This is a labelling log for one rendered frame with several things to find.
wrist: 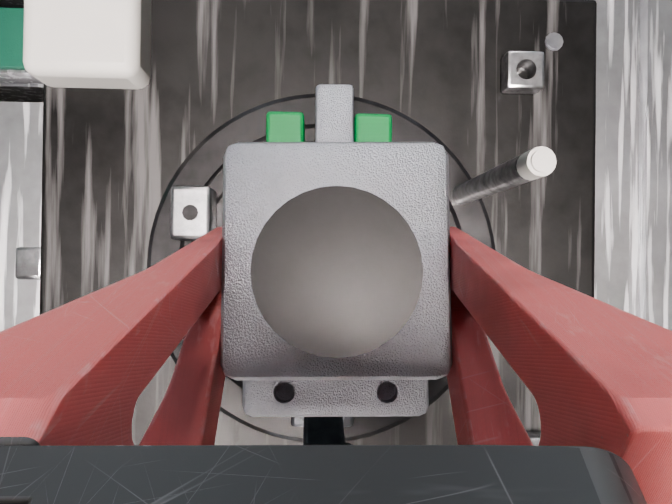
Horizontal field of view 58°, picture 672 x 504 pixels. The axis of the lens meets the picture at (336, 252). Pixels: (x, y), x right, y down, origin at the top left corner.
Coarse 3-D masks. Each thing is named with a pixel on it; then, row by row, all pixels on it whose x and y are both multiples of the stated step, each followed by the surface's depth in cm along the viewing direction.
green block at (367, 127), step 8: (360, 120) 19; (368, 120) 19; (376, 120) 19; (384, 120) 19; (360, 128) 19; (368, 128) 19; (376, 128) 19; (384, 128) 19; (360, 136) 19; (368, 136) 19; (376, 136) 19; (384, 136) 19
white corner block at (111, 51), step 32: (32, 0) 24; (64, 0) 24; (96, 0) 24; (128, 0) 24; (32, 32) 24; (64, 32) 24; (96, 32) 24; (128, 32) 24; (32, 64) 24; (64, 64) 24; (96, 64) 24; (128, 64) 24
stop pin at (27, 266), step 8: (16, 248) 26; (24, 248) 26; (32, 248) 26; (40, 248) 26; (16, 256) 26; (24, 256) 26; (32, 256) 26; (40, 256) 26; (16, 264) 26; (24, 264) 26; (32, 264) 26; (16, 272) 26; (24, 272) 26; (32, 272) 26
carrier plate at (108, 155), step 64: (192, 0) 26; (256, 0) 26; (320, 0) 26; (384, 0) 26; (448, 0) 26; (512, 0) 27; (576, 0) 27; (192, 64) 26; (256, 64) 26; (320, 64) 26; (384, 64) 26; (448, 64) 26; (576, 64) 27; (64, 128) 26; (128, 128) 26; (192, 128) 26; (448, 128) 26; (512, 128) 26; (576, 128) 27; (64, 192) 26; (128, 192) 26; (512, 192) 26; (576, 192) 27; (64, 256) 26; (128, 256) 26; (512, 256) 26; (576, 256) 27; (512, 384) 26
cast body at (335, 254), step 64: (320, 128) 16; (256, 192) 11; (320, 192) 11; (384, 192) 12; (448, 192) 12; (256, 256) 11; (320, 256) 10; (384, 256) 10; (448, 256) 12; (256, 320) 11; (320, 320) 10; (384, 320) 10; (448, 320) 11; (256, 384) 14; (320, 384) 14; (384, 384) 15
